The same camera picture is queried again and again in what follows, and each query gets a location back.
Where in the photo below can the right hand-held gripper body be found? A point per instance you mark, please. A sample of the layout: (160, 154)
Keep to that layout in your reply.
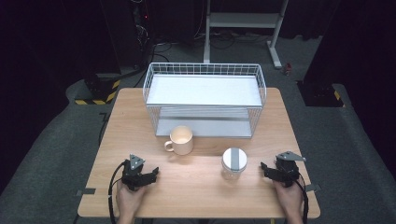
(286, 171)

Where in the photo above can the white metal stand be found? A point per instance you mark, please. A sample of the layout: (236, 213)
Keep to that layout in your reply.
(243, 20)

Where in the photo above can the glass jar with white lid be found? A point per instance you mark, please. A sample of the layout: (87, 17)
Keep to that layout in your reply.
(234, 163)

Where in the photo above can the person's left hand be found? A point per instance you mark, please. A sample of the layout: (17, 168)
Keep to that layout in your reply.
(129, 200)

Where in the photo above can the grey tape piece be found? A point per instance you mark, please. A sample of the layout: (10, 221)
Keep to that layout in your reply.
(313, 188)
(86, 191)

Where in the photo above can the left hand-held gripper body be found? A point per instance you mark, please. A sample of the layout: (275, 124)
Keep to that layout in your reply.
(132, 177)

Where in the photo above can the person's right hand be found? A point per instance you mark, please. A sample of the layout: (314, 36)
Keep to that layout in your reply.
(289, 199)

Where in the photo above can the black yellow striped stand base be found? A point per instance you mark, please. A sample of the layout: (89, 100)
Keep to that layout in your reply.
(99, 90)
(320, 96)

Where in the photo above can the small red object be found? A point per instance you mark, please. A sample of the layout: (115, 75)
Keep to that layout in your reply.
(288, 69)

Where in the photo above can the cream mug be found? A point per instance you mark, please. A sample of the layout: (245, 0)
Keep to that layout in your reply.
(182, 141)

